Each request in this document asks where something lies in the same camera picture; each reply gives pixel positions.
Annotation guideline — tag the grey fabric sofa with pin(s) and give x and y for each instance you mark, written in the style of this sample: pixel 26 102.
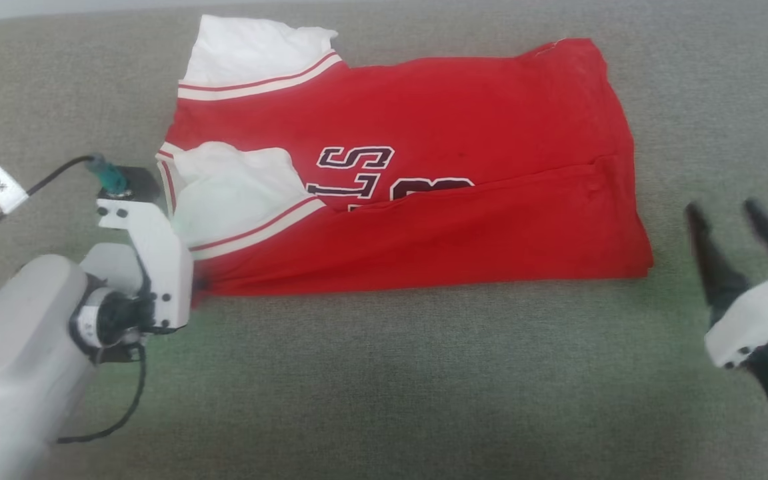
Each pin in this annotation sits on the grey fabric sofa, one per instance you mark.
pixel 390 386

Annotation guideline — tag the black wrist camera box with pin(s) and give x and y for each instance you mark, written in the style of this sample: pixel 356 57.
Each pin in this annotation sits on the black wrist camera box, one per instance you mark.
pixel 144 183

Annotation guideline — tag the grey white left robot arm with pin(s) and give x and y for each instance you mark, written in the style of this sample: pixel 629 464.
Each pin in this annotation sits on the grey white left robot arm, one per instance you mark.
pixel 10 373

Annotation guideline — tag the red white basketball jersey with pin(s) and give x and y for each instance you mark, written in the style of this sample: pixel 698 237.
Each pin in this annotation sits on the red white basketball jersey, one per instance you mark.
pixel 490 220

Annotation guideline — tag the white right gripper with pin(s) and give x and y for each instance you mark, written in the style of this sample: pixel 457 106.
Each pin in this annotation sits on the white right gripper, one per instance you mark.
pixel 764 313

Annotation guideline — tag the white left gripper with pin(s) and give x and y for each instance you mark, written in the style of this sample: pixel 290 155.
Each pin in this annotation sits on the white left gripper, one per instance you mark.
pixel 160 266

